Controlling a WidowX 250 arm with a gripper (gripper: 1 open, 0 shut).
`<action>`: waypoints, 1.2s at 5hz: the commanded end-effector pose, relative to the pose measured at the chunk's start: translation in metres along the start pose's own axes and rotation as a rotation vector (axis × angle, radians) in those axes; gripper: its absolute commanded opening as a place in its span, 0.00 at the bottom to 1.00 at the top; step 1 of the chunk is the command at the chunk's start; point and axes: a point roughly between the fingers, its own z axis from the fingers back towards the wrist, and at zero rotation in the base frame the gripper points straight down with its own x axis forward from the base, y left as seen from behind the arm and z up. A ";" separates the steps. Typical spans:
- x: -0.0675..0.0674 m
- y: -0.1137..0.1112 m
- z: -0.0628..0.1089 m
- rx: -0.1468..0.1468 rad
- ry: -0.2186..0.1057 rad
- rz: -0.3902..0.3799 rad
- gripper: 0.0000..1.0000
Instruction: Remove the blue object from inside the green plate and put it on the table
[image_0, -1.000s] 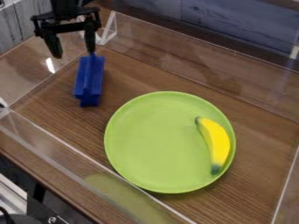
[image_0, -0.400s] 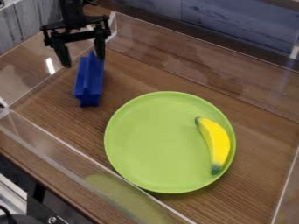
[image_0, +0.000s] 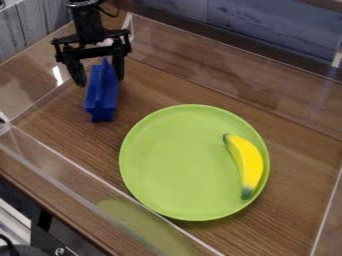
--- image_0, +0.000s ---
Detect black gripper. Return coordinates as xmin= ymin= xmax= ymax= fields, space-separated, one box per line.
xmin=51 ymin=29 xmax=132 ymax=87

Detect blue star-shaped block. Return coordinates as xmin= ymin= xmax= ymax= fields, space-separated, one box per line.
xmin=84 ymin=58 xmax=119 ymax=122

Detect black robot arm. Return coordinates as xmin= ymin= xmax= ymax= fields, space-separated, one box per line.
xmin=51 ymin=0 xmax=132 ymax=87

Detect green round plate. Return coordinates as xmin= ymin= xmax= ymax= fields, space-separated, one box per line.
xmin=119 ymin=104 xmax=271 ymax=222

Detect yellow toy banana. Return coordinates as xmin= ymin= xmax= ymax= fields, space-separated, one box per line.
xmin=223 ymin=134 xmax=265 ymax=200

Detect clear acrylic corner bracket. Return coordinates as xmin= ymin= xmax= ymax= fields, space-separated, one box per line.
xmin=122 ymin=13 xmax=134 ymax=39

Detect clear acrylic enclosure wall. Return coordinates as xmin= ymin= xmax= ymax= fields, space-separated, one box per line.
xmin=0 ymin=14 xmax=342 ymax=256

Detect black cable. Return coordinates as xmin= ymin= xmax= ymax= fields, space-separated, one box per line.
xmin=0 ymin=233 xmax=19 ymax=256

